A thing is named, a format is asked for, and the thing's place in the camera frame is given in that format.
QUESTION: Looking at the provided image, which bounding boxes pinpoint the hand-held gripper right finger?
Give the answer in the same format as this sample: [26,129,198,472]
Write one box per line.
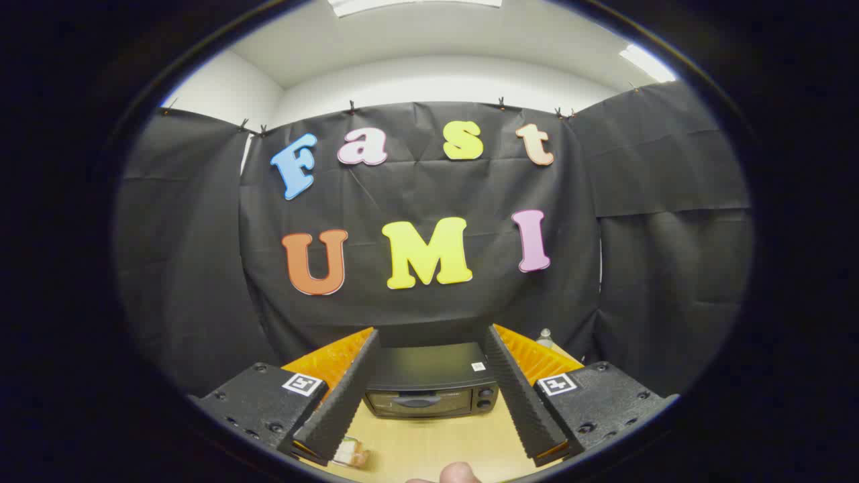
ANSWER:
[485,324,678,468]

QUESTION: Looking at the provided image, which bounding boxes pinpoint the black toaster oven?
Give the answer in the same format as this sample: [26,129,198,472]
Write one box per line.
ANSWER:
[362,342,501,420]

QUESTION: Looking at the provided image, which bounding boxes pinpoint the small ceiling light panel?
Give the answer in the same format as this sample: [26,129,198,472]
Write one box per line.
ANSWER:
[619,44,677,83]

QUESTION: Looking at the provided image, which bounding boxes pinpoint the black backdrop cloth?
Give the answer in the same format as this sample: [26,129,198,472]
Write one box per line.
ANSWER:
[114,80,752,400]

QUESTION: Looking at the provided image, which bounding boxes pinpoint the long ceiling light panel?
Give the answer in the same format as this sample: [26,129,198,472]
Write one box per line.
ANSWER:
[329,0,503,17]

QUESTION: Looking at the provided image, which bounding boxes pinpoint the white rectangular tray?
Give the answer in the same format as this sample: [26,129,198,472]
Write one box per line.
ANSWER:
[333,435,372,469]

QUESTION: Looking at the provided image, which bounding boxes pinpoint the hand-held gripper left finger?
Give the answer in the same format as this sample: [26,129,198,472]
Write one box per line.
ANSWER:
[191,327,381,467]

